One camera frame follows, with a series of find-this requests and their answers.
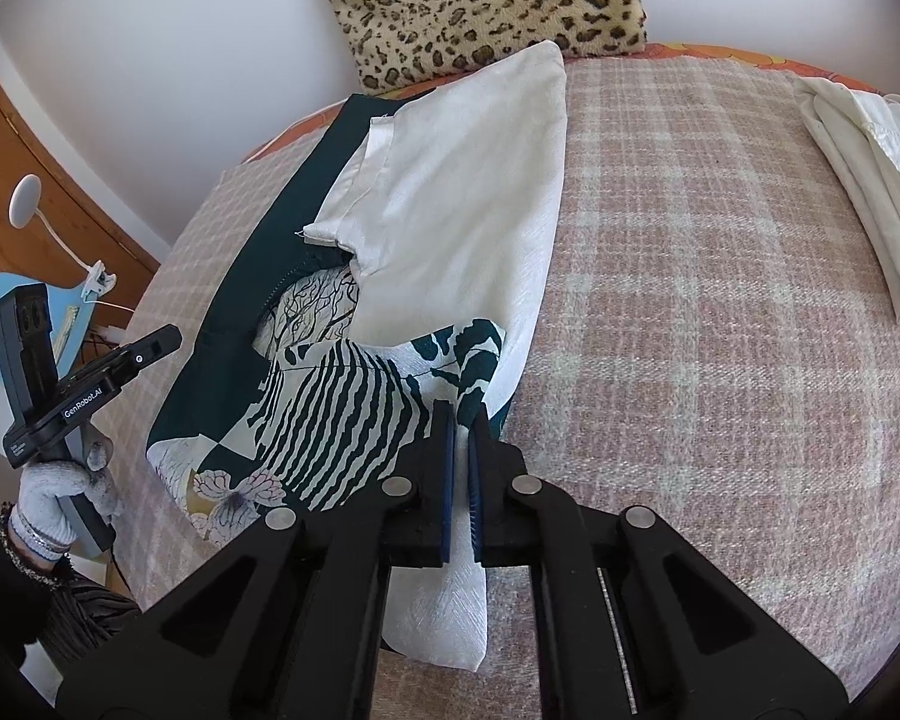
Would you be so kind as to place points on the pink plaid blanket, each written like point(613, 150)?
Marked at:
point(720, 315)

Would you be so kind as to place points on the light blue board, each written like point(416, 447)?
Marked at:
point(64, 315)

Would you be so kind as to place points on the person's left hand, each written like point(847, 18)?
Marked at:
point(41, 502)

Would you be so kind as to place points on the green and cream printed t-shirt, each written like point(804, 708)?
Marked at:
point(457, 202)

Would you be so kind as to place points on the white clip lamp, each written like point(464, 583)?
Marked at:
point(24, 199)

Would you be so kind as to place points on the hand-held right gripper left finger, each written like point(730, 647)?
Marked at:
point(442, 480)

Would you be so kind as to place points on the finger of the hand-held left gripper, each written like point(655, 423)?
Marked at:
point(150, 352)

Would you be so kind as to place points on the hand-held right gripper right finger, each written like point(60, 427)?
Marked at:
point(478, 495)

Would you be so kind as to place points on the person's left forearm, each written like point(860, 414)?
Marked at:
point(0, 592)

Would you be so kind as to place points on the folded white cloth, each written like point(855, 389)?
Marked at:
point(870, 187)

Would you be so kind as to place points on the leopard print pillow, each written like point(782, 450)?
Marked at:
point(480, 7)

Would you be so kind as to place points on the white power adapter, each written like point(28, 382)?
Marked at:
point(109, 331)

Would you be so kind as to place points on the person's striped dark clothing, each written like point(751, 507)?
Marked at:
point(90, 615)

